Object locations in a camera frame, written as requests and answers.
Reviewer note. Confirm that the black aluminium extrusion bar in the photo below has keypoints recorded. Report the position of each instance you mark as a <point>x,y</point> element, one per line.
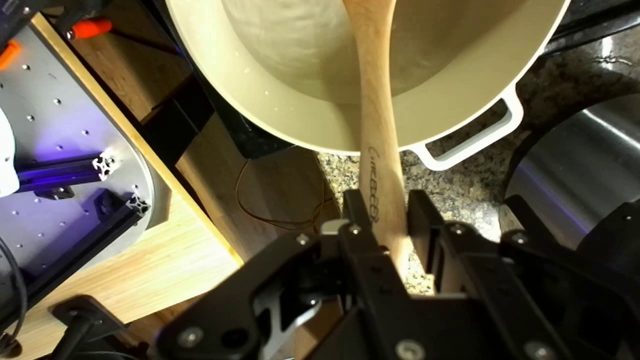
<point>61,173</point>
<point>80,247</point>

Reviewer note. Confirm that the silver black pressure cooker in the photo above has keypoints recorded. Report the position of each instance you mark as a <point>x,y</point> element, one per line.
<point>586,167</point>

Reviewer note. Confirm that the wooden cooking spoon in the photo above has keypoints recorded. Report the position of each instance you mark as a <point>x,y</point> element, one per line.
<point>380,101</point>

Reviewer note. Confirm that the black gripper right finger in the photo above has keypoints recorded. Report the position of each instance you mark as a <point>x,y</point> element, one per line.
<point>507,306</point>

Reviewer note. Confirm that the grey metal base plate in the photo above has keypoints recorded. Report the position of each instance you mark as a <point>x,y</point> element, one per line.
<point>72,112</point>

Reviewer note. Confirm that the wooden mounting board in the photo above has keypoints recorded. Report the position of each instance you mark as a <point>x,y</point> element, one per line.
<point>172,260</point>

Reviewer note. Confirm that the orange clamp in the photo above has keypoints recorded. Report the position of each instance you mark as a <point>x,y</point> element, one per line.
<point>93,29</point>
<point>8,55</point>

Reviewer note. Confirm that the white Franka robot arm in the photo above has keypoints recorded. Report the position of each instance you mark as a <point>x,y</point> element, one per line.
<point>4,152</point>

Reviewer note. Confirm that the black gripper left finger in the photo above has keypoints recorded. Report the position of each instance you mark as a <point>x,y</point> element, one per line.
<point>347,312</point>

